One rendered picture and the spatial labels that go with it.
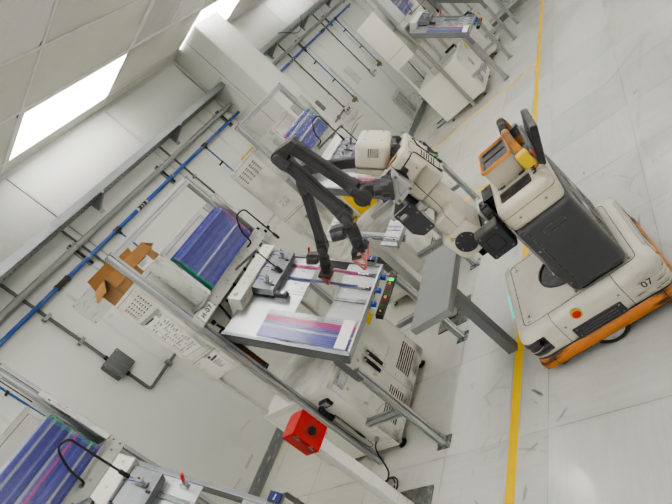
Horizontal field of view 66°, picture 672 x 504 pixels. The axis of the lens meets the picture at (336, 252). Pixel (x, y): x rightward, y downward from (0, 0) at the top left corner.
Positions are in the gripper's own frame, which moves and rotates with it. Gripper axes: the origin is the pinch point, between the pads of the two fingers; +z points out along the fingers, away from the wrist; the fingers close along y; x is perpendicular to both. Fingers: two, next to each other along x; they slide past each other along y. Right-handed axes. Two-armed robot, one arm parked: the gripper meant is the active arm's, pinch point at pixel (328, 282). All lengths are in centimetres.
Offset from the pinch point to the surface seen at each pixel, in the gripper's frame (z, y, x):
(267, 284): -5.0, 13.5, -31.1
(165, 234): 59, -90, -190
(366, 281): 0.4, -6.0, 21.1
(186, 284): -22, 39, -64
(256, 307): 1.1, 26.5, -33.3
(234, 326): 1, 42, -39
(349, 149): -7, -144, -31
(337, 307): 0.6, 17.2, 11.3
